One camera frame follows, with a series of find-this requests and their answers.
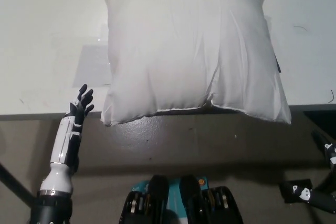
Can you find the white square pillow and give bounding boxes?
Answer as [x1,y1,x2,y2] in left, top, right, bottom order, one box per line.
[100,0,292,128]

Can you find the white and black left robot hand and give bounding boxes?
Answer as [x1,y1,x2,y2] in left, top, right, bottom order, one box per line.
[39,84,95,190]

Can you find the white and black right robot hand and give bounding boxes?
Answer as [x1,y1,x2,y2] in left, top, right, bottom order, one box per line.
[290,130,336,215]

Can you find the black diagonal metal rod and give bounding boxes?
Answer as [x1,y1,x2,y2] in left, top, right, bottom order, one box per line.
[0,155,38,209]

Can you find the large clear tape sheet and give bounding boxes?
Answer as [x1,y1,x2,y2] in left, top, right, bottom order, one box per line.
[72,44,112,88]

